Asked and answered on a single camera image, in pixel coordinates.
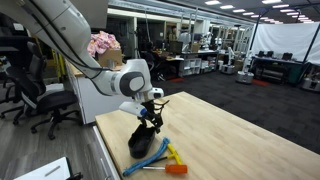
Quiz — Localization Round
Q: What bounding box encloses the black plastic tray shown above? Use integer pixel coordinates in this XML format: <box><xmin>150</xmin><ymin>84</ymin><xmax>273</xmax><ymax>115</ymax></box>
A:
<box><xmin>127</xmin><ymin>123</ymin><xmax>158</xmax><ymax>160</ymax></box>

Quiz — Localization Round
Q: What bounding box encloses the white flat panel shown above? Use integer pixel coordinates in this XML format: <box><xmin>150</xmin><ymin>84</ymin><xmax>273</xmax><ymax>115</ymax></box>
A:
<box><xmin>14</xmin><ymin>156</ymin><xmax>73</xmax><ymax>180</ymax></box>

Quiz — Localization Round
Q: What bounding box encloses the black office chair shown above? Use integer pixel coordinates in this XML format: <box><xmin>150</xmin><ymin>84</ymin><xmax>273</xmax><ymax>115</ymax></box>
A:
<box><xmin>5</xmin><ymin>41</ymin><xmax>83</xmax><ymax>141</ymax></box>

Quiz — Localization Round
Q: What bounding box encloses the orange handle screwdriver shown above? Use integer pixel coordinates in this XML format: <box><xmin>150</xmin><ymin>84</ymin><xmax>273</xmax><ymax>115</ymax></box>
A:
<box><xmin>141</xmin><ymin>163</ymin><xmax>189</xmax><ymax>175</ymax></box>

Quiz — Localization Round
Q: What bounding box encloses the white cabinet wooden top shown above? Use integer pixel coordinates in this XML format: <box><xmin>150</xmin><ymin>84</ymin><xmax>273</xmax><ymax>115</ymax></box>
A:
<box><xmin>64</xmin><ymin>59</ymin><xmax>135</xmax><ymax>125</ymax></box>

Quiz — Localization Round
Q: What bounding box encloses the white backdrop screen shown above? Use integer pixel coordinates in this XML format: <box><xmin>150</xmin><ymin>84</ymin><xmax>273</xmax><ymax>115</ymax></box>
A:
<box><xmin>251</xmin><ymin>22</ymin><xmax>320</xmax><ymax>66</ymax></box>

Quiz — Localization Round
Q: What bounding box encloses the yellow T-handle hex key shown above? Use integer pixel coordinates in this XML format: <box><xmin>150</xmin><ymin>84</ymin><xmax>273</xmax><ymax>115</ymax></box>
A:
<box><xmin>147</xmin><ymin>143</ymin><xmax>184</xmax><ymax>166</ymax></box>

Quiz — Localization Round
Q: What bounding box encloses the blue braided rope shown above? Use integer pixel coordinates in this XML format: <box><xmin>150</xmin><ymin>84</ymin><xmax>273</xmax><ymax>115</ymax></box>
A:
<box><xmin>122</xmin><ymin>136</ymin><xmax>171</xmax><ymax>178</ymax></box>

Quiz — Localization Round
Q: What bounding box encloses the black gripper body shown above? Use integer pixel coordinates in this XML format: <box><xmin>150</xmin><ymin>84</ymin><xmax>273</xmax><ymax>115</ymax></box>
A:
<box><xmin>141</xmin><ymin>99</ymin><xmax>170</xmax><ymax>130</ymax></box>

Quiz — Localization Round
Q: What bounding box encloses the brown cardboard box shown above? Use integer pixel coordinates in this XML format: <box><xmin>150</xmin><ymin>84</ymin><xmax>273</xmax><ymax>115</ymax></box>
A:
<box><xmin>97</xmin><ymin>48</ymin><xmax>124</xmax><ymax>70</ymax></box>

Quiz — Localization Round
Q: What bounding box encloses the pile of pink bags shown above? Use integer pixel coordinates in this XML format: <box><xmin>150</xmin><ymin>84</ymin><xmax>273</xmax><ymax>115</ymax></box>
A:
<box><xmin>86</xmin><ymin>30</ymin><xmax>122</xmax><ymax>58</ymax></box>

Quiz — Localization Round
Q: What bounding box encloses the white shelf unit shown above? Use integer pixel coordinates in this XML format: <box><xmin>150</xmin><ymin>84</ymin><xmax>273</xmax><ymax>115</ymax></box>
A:
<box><xmin>179</xmin><ymin>57</ymin><xmax>203</xmax><ymax>78</ymax></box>

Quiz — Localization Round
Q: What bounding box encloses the black desk with monitors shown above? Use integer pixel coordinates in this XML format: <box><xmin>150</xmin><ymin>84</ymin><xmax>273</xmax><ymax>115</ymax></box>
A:
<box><xmin>252</xmin><ymin>50</ymin><xmax>304</xmax><ymax>84</ymax></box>

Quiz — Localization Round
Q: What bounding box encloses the grey round mobile base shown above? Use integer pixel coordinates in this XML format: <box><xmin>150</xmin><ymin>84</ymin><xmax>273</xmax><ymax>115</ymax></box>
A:
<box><xmin>235</xmin><ymin>70</ymin><xmax>255</xmax><ymax>85</ymax></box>

